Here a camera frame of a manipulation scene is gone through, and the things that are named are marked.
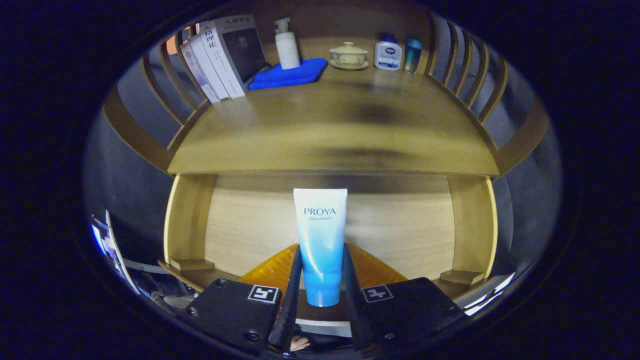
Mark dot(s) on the beige lidded ceramic teacup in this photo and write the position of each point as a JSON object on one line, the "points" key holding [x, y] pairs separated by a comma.
{"points": [[348, 56]]}

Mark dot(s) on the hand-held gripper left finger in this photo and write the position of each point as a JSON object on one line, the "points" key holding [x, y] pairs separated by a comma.
{"points": [[292, 305]]}

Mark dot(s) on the blue folded cloth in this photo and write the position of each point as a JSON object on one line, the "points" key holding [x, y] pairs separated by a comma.
{"points": [[290, 75]]}

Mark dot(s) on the white pump bottle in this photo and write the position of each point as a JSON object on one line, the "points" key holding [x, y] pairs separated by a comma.
{"points": [[288, 50]]}

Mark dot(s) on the wooden countertop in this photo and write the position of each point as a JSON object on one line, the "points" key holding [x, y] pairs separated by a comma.
{"points": [[325, 140]]}

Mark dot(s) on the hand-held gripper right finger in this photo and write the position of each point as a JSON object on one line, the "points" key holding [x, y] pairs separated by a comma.
{"points": [[352, 310]]}

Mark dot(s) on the thin purple spine book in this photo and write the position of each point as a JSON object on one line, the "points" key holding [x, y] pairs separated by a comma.
{"points": [[200, 75]]}

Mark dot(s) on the thin white book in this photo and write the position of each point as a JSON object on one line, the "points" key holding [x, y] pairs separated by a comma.
{"points": [[210, 67]]}

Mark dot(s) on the blue and white cosmetic tube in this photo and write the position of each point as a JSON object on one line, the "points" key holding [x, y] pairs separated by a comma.
{"points": [[320, 235]]}

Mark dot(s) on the wooden cabinet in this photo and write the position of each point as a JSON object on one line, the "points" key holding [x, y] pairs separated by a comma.
{"points": [[135, 130]]}

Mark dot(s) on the white lotion bottle blue cap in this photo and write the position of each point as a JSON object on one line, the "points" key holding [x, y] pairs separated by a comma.
{"points": [[388, 54]]}

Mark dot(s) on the thick white and black book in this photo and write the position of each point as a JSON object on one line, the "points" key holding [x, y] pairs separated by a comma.
{"points": [[240, 50]]}

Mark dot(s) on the wooden drawer with black knob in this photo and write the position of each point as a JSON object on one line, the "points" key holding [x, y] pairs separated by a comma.
{"points": [[400, 235]]}

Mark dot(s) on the teal slim bottle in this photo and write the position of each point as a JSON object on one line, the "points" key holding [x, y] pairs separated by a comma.
{"points": [[412, 56]]}

